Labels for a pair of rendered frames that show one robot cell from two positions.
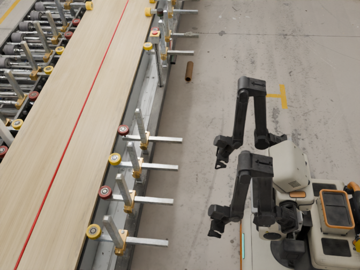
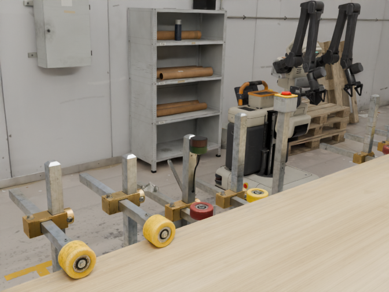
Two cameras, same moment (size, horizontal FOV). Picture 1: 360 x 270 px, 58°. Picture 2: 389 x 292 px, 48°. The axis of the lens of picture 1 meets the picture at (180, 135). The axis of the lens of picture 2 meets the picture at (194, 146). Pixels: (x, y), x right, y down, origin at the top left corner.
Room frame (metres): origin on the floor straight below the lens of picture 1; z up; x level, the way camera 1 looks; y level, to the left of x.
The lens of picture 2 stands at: (3.78, 1.03, 1.55)
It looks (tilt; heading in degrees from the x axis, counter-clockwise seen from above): 17 degrees down; 221
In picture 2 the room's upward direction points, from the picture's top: 2 degrees clockwise
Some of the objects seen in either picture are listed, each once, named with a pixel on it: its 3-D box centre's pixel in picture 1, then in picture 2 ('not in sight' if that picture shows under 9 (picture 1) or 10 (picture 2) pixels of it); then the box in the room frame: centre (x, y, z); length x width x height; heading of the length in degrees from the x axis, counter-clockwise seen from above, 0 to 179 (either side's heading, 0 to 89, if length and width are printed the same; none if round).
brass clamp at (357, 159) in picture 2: (144, 140); (363, 156); (1.46, 0.25, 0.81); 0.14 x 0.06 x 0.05; 170
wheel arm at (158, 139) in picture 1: (152, 139); (353, 155); (1.47, 0.20, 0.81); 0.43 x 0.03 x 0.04; 80
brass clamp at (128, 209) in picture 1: (129, 201); not in sight; (0.97, 0.34, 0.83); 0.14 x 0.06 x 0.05; 170
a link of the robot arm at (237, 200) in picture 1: (240, 190); (349, 36); (0.67, -0.24, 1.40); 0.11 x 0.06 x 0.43; 170
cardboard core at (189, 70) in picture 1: (189, 71); not in sight; (3.14, -0.17, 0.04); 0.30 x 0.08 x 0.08; 170
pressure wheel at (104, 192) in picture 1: (106, 195); not in sight; (1.01, 0.48, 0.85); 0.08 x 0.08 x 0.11
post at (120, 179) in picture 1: (126, 197); not in sight; (0.95, 0.34, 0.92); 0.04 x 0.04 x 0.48; 80
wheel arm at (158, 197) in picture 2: (175, 35); (167, 203); (2.70, -0.03, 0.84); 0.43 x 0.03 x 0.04; 80
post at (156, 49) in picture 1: (158, 64); (280, 161); (2.17, 0.13, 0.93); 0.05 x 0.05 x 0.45; 80
